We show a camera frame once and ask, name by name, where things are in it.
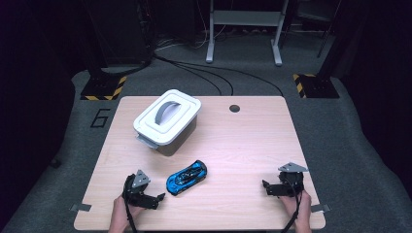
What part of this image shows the black stand base striped edge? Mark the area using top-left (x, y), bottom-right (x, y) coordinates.
top-left (80, 75), bottom-right (128, 101)
top-left (292, 73), bottom-right (341, 99)

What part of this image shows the person's right hand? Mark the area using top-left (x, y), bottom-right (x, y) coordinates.
top-left (279, 189), bottom-right (313, 225)

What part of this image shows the dark cabinet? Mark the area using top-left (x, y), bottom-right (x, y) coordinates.
top-left (85, 0), bottom-right (155, 67)

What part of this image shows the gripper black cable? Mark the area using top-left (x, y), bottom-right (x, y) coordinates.
top-left (121, 176), bottom-right (138, 233)
top-left (281, 176), bottom-right (304, 233)

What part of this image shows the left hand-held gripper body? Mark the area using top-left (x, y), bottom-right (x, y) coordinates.
top-left (121, 169), bottom-right (160, 210)

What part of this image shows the person's left hand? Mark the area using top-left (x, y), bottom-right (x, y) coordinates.
top-left (111, 195), bottom-right (145, 225)

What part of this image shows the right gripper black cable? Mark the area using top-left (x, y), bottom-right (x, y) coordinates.
top-left (281, 176), bottom-right (304, 233)

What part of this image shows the white metal desk frame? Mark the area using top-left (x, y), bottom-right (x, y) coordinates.
top-left (205, 0), bottom-right (290, 67)

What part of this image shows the blue toy car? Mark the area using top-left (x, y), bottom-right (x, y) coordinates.
top-left (165, 159), bottom-right (208, 197)

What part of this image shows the white lid with grey handle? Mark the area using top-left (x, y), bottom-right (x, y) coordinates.
top-left (132, 88), bottom-right (202, 147)

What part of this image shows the small black floor object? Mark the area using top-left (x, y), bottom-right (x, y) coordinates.
top-left (48, 157), bottom-right (63, 170)

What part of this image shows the black floor cable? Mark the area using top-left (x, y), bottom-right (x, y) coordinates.
top-left (154, 54), bottom-right (235, 96)
top-left (168, 59), bottom-right (285, 97)
top-left (154, 53), bottom-right (223, 96)

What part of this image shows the grey tape strip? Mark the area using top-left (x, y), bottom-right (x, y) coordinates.
top-left (310, 203), bottom-right (331, 214)
top-left (69, 203), bottom-right (93, 214)

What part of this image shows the translucent brown storage container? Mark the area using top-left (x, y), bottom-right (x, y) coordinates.
top-left (135, 115), bottom-right (199, 157)

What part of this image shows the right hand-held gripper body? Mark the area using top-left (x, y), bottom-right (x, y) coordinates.
top-left (276, 161), bottom-right (309, 198)

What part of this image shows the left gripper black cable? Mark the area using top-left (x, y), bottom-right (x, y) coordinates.
top-left (121, 176), bottom-right (138, 233)

